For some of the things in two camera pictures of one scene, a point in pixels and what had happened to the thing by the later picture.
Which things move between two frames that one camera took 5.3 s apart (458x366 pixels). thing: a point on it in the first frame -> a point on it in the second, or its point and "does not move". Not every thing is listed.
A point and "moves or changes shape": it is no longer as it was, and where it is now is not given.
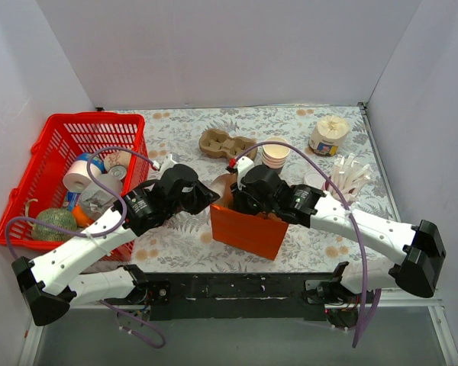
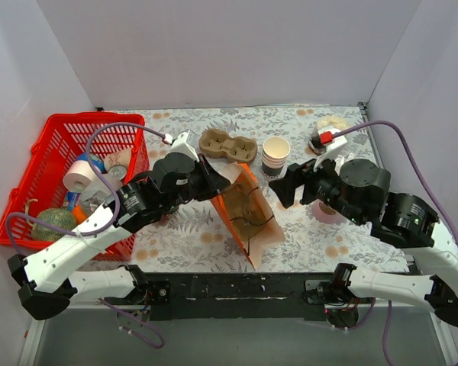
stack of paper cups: [275, 155] does not move
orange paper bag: [261, 235] moves or changes shape
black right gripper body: [242, 202] -> [305, 185]
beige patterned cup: [117, 158] does not move
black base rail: [304, 296] does not move
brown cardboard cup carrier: [219, 143] does not move
